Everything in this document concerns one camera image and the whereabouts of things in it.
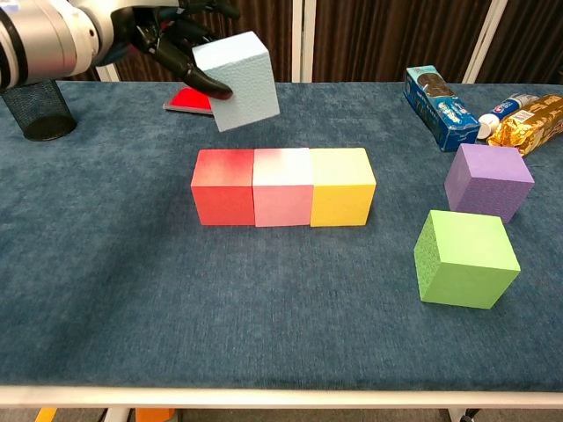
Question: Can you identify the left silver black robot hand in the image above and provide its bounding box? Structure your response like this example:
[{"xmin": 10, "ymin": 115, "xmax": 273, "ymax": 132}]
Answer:
[{"xmin": 109, "ymin": 0, "xmax": 241, "ymax": 100}]

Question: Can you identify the light blue cube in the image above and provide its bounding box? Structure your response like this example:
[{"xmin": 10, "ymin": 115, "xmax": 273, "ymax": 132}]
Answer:
[{"xmin": 191, "ymin": 30, "xmax": 282, "ymax": 133}]

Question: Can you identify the red-orange cube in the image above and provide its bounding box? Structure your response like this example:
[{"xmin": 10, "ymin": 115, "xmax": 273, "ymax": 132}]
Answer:
[{"xmin": 190, "ymin": 149, "xmax": 257, "ymax": 227}]

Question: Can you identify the yellow cube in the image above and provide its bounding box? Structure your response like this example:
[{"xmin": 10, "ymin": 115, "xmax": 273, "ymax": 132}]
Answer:
[{"xmin": 309, "ymin": 147, "xmax": 377, "ymax": 229}]

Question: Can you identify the pink cube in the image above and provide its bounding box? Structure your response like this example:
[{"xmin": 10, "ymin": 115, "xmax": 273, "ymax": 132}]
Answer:
[{"xmin": 252, "ymin": 148, "xmax": 315, "ymax": 229}]

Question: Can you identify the purple cube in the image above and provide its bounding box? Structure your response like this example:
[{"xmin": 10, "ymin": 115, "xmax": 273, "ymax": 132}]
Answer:
[{"xmin": 443, "ymin": 142, "xmax": 536, "ymax": 224}]

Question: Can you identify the green cube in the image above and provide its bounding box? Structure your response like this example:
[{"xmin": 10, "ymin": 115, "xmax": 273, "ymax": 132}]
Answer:
[{"xmin": 413, "ymin": 209, "xmax": 522, "ymax": 310}]

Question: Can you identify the red ink pad case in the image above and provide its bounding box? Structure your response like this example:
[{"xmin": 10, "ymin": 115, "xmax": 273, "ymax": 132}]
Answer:
[{"xmin": 162, "ymin": 86, "xmax": 216, "ymax": 116}]

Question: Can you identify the black mesh pen cup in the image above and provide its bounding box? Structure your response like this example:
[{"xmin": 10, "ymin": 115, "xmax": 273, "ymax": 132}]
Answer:
[{"xmin": 0, "ymin": 78, "xmax": 77, "ymax": 142}]

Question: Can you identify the blue cookie box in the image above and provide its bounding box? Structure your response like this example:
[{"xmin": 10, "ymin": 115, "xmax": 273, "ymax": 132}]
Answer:
[{"xmin": 403, "ymin": 65, "xmax": 481, "ymax": 153}]

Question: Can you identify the blue table cloth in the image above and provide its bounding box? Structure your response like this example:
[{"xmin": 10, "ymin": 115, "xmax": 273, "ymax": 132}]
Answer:
[{"xmin": 0, "ymin": 80, "xmax": 563, "ymax": 392}]

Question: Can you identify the white blue toothpaste tube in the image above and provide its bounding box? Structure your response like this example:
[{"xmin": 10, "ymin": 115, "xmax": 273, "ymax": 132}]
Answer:
[{"xmin": 477, "ymin": 92, "xmax": 540, "ymax": 141}]

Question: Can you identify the gold foil snack pack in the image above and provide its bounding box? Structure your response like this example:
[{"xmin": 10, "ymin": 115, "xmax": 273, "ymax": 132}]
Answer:
[{"xmin": 486, "ymin": 93, "xmax": 563, "ymax": 157}]

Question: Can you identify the orange floor object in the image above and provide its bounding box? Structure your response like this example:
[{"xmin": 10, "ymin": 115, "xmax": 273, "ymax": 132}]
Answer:
[{"xmin": 135, "ymin": 407, "xmax": 175, "ymax": 422}]

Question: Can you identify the white table frame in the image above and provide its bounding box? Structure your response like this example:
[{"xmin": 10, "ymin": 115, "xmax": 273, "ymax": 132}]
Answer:
[{"xmin": 0, "ymin": 385, "xmax": 563, "ymax": 422}]

